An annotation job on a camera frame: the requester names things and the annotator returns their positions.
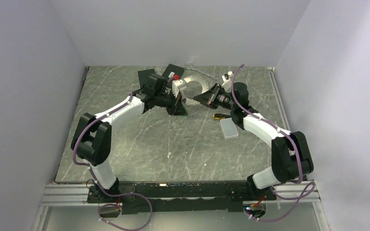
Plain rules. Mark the black box with label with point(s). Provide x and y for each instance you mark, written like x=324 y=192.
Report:
x=173 y=71

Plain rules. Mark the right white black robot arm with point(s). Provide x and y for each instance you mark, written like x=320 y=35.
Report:
x=290 y=155

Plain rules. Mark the silver wrench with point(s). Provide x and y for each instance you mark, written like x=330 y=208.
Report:
x=194 y=68

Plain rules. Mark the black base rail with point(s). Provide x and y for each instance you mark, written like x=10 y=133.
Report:
x=138 y=197

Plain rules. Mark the aluminium frame rail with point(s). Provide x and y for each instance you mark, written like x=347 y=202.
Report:
x=86 y=194

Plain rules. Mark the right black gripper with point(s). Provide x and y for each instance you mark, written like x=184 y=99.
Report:
x=209 y=97

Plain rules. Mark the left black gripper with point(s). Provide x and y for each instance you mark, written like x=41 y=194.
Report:
x=177 y=108

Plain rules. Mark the clear plastic case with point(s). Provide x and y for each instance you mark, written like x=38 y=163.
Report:
x=228 y=128

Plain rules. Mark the yellow black screwdriver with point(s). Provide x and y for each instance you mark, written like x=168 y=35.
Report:
x=221 y=116

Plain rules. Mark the black flat box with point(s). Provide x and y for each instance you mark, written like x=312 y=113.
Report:
x=143 y=76

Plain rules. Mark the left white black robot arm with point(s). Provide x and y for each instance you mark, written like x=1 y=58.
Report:
x=91 y=143

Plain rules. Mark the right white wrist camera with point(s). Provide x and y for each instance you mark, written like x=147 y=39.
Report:
x=227 y=77

